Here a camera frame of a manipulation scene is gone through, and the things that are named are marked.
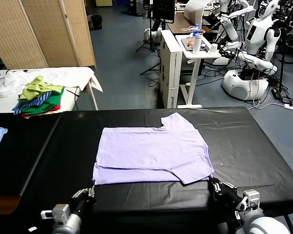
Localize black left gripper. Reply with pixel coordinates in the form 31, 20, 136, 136
70, 179, 97, 216

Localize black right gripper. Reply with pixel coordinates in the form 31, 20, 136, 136
209, 177, 244, 211

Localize lavender t-shirt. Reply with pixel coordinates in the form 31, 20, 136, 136
92, 112, 215, 186

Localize small white robot base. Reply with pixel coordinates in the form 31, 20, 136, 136
143, 26, 163, 44

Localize large black table cover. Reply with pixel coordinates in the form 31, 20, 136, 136
19, 106, 293, 221

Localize small black table cover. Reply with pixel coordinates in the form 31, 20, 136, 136
0, 112, 62, 198

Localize red garment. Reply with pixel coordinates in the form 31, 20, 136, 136
21, 102, 61, 117

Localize beige garment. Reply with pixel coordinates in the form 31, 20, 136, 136
21, 108, 64, 119

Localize dark green garment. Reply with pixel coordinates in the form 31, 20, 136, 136
21, 86, 65, 114

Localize blue striped garment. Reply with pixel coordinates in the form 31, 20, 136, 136
12, 91, 52, 116

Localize lime green garment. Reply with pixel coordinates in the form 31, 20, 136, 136
19, 75, 64, 102

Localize white side table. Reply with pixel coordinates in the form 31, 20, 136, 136
175, 34, 222, 109

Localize white sheet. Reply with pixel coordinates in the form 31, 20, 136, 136
24, 67, 104, 93

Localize white folding table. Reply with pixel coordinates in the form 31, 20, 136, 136
0, 67, 100, 114

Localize tall white cardboard box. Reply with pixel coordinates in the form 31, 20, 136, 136
159, 29, 184, 109

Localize crumpled white garment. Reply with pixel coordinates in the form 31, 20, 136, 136
0, 69, 27, 98

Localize black pole stand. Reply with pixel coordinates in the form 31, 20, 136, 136
273, 26, 293, 98

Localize white thermos bottle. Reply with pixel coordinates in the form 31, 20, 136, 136
192, 33, 203, 55

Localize white wheeled humanoid robot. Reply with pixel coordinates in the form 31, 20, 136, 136
211, 0, 284, 101

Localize bamboo folding screen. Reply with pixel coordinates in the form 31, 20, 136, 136
0, 0, 97, 70

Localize brown wooden desk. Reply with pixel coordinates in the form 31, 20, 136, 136
166, 12, 219, 35

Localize black bin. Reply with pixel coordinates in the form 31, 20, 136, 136
91, 14, 103, 30

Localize black tripod stand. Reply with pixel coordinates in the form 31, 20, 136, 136
136, 0, 160, 53

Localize white curved shell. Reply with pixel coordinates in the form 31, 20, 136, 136
184, 0, 207, 24

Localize black monitor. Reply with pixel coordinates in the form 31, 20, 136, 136
152, 0, 176, 24

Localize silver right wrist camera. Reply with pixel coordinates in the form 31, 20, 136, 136
238, 189, 261, 211

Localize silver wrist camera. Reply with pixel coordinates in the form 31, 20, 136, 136
41, 204, 71, 224
238, 189, 261, 211

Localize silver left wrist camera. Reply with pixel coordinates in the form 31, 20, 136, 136
41, 204, 71, 224

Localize white floor cable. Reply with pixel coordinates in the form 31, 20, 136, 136
248, 97, 286, 110

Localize white wire loops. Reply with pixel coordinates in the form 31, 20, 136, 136
182, 25, 206, 34

